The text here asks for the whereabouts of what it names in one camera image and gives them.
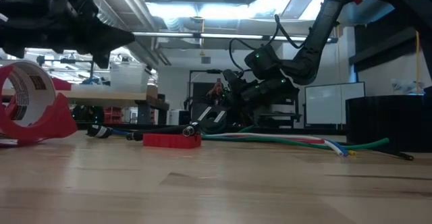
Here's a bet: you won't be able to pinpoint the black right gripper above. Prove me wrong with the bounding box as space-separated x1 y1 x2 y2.
223 69 300 127

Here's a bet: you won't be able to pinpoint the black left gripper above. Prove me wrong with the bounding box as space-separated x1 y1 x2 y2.
50 11 136 69

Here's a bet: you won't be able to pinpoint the black labelled wire spool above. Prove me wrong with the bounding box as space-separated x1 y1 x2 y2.
191 105 228 136

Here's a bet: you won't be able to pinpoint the person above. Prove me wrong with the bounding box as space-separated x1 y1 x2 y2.
206 78 226 107

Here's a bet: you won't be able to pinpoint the clear plastic storage bin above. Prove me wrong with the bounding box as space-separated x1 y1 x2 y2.
109 61 152 94

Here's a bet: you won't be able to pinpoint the black shelf cart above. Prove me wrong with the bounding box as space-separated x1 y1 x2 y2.
258 85 304 129

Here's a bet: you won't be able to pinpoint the black metal-tipped plug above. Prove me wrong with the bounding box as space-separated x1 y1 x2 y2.
126 122 203 142

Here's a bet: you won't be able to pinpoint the long ceiling light bar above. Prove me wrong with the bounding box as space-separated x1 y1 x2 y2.
131 30 339 45

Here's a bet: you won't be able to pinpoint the wooden workbench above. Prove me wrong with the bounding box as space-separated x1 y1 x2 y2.
28 84 170 126

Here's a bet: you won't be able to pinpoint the white box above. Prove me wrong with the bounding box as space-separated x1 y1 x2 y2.
168 109 192 126

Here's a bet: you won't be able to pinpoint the red drawer bins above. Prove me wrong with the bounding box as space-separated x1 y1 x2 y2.
101 106 125 125

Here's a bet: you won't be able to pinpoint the red plastic connector block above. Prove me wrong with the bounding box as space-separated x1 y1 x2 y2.
142 133 203 150

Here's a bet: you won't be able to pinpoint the whiteboard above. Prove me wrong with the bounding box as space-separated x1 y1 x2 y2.
304 81 367 126

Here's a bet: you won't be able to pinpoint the black sleeve with white label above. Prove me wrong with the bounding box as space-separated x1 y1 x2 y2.
86 124 114 139

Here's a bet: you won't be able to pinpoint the red dispenser with white tape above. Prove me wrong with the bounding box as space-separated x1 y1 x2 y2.
0 60 79 148

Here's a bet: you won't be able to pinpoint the white plastic bag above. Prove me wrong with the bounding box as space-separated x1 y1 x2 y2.
391 78 427 95

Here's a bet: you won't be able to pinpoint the red wire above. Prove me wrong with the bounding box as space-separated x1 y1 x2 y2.
232 134 327 144

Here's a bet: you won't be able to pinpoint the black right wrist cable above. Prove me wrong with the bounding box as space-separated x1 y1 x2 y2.
229 13 306 75

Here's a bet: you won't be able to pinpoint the white wire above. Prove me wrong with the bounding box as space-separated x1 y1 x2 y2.
202 132 344 157

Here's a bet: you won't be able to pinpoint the bundle of coloured cables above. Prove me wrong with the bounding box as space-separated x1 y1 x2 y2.
112 129 349 157

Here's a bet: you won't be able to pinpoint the bundle of coloured wires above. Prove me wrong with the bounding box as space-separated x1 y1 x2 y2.
201 135 392 151

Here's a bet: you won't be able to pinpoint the grey duct tape roll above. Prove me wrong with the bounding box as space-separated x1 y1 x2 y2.
345 94 432 153

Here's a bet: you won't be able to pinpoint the black wire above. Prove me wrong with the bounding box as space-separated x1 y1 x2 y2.
337 142 415 162

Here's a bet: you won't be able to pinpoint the yellow power cord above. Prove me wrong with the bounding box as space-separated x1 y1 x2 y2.
414 30 422 95

